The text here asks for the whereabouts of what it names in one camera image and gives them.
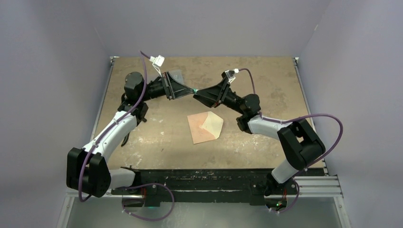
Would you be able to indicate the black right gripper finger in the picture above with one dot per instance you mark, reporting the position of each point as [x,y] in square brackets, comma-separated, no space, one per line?
[209,101]
[214,91]

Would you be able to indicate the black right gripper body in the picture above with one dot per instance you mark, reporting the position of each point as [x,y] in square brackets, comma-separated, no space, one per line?
[230,99]

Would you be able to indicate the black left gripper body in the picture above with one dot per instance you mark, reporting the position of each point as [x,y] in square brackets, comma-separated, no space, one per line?
[158,89]

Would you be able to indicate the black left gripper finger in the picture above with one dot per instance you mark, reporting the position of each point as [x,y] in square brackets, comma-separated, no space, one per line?
[173,85]
[181,93]

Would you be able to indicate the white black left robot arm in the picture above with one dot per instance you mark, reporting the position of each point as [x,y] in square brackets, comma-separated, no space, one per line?
[87,169]

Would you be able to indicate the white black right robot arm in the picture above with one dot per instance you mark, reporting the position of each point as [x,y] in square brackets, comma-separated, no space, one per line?
[300,143]

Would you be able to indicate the clear plastic organizer box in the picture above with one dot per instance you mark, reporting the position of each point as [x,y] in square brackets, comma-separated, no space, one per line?
[177,75]

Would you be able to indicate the black pliers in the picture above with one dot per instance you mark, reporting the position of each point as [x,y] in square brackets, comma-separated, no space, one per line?
[125,140]

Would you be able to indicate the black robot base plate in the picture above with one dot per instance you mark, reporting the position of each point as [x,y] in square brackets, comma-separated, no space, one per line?
[147,177]

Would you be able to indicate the aluminium frame rail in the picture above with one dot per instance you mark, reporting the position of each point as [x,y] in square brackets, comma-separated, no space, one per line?
[304,186]

